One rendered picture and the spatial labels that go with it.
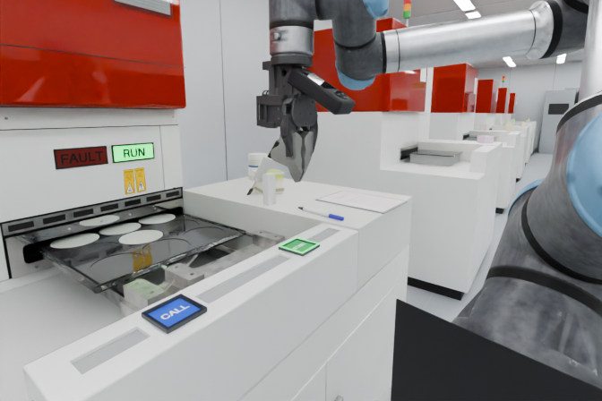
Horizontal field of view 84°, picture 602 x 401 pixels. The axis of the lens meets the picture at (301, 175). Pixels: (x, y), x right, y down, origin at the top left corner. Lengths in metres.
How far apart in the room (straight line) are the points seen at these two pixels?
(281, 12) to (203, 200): 0.65
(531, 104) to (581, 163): 13.18
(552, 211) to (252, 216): 0.70
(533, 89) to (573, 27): 12.82
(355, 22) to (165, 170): 0.73
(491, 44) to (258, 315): 0.58
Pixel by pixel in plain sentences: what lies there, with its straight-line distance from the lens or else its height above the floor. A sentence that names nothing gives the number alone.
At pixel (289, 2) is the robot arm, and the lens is 0.58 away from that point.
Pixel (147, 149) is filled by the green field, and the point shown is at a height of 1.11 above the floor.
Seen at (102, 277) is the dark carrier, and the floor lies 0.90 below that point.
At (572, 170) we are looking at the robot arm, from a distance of 0.36.
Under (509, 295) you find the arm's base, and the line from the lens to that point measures 0.43.
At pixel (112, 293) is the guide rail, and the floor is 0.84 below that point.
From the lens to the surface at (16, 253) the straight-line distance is 0.98.
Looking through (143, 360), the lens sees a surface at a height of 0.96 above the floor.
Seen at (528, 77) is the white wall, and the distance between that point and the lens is 13.58.
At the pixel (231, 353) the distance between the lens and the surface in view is 0.50.
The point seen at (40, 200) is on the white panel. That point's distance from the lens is 0.98.
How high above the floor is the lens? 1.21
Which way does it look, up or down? 10 degrees down
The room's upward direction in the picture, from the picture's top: straight up
